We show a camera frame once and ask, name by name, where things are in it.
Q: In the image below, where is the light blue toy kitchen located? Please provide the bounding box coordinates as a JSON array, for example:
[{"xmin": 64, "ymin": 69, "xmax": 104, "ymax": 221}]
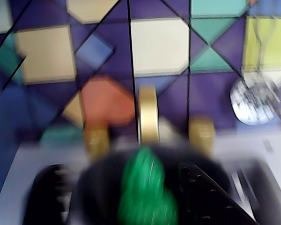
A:
[{"xmin": 0, "ymin": 0, "xmax": 281, "ymax": 225}]

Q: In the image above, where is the colourful geometric backsplash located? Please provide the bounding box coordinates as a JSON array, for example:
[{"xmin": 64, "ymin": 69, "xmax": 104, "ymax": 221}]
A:
[{"xmin": 0, "ymin": 0, "xmax": 281, "ymax": 150}]

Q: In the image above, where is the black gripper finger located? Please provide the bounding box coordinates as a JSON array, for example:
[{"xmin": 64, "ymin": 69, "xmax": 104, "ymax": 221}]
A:
[
  {"xmin": 25, "ymin": 163, "xmax": 72, "ymax": 225},
  {"xmin": 178, "ymin": 163, "xmax": 259, "ymax": 225}
]

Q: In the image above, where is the grey toy sink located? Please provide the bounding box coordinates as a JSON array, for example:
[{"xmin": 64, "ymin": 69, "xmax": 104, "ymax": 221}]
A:
[{"xmin": 77, "ymin": 147, "xmax": 281, "ymax": 225}]

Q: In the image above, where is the gold faucet knob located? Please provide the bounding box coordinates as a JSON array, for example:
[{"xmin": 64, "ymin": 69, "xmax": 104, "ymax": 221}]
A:
[
  {"xmin": 82, "ymin": 124, "xmax": 111, "ymax": 163},
  {"xmin": 188, "ymin": 117, "xmax": 216, "ymax": 156}
]

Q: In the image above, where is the gold tape roll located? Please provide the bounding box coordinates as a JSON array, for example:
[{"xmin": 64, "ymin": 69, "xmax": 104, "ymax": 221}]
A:
[{"xmin": 136, "ymin": 85, "xmax": 161, "ymax": 147}]

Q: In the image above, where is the green toy pineapple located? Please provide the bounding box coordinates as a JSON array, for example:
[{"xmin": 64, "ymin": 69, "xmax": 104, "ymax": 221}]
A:
[{"xmin": 117, "ymin": 146, "xmax": 180, "ymax": 225}]

